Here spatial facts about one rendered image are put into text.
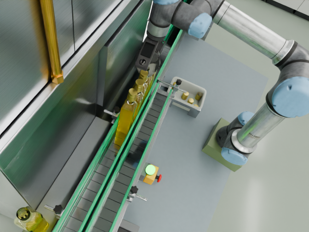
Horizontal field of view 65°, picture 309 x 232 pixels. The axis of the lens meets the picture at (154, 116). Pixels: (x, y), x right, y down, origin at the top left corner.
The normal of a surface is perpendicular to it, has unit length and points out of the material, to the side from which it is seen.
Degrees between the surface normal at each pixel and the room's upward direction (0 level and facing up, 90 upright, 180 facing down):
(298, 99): 85
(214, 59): 0
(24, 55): 90
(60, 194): 0
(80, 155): 0
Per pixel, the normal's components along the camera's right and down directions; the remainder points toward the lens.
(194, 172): 0.22, -0.54
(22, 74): 0.91, 0.40
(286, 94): -0.43, 0.63
